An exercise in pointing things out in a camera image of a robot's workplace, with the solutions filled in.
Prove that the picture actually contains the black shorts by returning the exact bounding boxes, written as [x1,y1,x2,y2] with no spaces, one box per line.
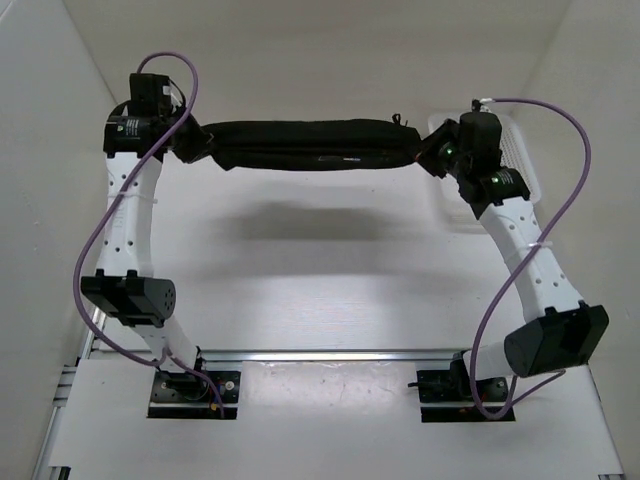
[203,119,421,172]

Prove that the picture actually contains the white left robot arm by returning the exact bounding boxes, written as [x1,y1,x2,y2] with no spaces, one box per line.
[73,105,210,400]

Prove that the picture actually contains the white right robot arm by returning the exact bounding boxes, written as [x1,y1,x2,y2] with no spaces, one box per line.
[418,112,609,400]

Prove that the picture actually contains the white perforated plastic basket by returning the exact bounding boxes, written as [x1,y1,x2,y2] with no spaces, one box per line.
[427,112,543,201]

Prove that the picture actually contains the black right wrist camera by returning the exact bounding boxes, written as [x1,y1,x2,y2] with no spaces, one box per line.
[459,111,502,156]

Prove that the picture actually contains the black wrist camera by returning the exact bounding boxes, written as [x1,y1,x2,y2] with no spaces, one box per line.
[459,111,502,156]
[128,73,172,117]

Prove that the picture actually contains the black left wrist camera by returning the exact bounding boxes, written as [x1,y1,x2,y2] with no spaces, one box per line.
[128,73,172,117]

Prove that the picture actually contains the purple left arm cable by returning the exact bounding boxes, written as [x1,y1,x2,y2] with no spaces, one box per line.
[73,52,226,416]

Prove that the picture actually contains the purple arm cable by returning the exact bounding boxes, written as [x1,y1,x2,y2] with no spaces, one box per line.
[469,97,594,419]
[73,52,226,416]

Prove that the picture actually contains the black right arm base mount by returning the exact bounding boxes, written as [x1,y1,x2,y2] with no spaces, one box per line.
[407,359,509,424]

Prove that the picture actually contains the aluminium table edge rail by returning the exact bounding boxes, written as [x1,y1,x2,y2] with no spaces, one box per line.
[202,349,457,363]

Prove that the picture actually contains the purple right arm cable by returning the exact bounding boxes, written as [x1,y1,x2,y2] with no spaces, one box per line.
[469,97,594,419]

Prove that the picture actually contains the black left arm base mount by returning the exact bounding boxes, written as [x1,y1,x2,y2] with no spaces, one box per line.
[147,366,242,420]

